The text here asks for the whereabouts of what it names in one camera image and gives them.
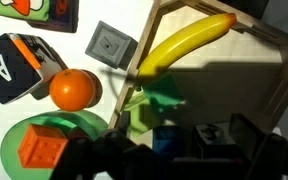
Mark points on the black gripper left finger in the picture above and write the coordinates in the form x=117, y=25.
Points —
x=117, y=160

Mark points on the black soft cube letter A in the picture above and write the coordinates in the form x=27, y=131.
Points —
x=10, y=71

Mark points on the orange toy fruit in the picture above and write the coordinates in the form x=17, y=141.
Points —
x=71, y=90

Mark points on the wooden tray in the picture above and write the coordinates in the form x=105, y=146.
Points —
x=217, y=50

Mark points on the grey plastic block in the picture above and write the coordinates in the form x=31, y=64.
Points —
x=109, y=45

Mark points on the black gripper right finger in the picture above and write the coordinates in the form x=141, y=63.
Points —
x=274, y=156

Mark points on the blue plastic block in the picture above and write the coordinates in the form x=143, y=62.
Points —
x=167, y=140

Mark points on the orange plastic block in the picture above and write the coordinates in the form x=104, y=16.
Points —
x=40, y=146

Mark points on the yellow toy banana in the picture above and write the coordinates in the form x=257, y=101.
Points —
x=184, y=43

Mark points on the light green plastic block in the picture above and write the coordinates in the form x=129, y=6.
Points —
x=140, y=116

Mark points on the green plastic bowl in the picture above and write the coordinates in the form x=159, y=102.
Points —
x=12, y=150

